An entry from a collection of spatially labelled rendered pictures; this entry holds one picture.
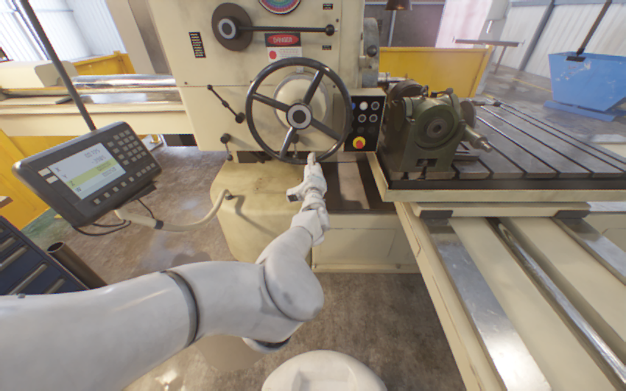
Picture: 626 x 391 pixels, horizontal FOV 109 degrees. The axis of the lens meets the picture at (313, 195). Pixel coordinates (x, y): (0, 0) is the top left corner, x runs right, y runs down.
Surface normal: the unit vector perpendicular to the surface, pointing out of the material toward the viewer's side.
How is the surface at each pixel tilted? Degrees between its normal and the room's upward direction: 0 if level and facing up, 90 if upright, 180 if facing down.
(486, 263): 0
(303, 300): 39
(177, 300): 51
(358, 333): 0
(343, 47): 90
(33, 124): 90
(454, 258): 0
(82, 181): 71
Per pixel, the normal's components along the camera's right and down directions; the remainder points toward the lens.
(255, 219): -0.01, 0.62
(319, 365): -0.01, -0.79
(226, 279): 0.68, -0.68
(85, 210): 0.90, -0.11
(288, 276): 0.47, -0.81
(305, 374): -0.03, 0.31
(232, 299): 0.78, -0.25
